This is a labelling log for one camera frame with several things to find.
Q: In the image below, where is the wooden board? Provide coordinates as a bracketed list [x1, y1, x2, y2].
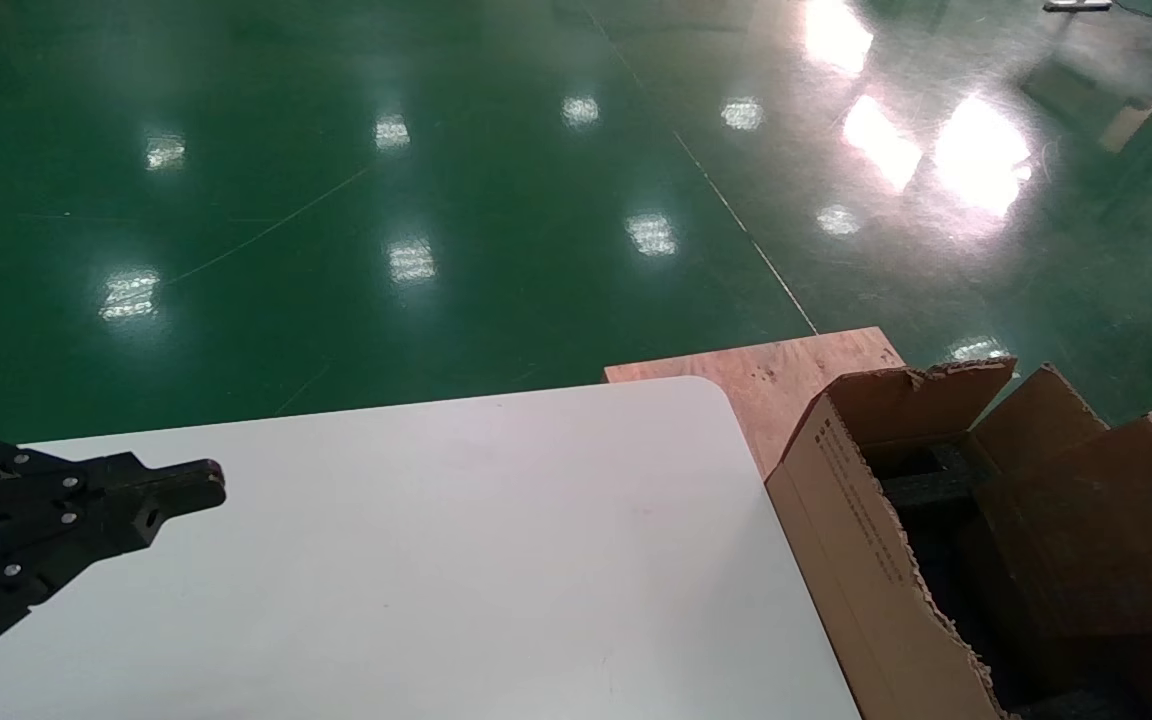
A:
[604, 327, 905, 479]

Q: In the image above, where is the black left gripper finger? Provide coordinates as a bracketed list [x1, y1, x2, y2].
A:
[0, 490, 225, 681]
[0, 425, 227, 521]

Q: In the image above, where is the big open cardboard box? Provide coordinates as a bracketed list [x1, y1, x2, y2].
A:
[764, 358, 1152, 720]

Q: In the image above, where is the small tall cardboard box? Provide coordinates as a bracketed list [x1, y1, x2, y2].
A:
[971, 405, 1152, 720]

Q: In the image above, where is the black foam packing piece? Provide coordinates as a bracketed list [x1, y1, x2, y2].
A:
[881, 445, 987, 511]

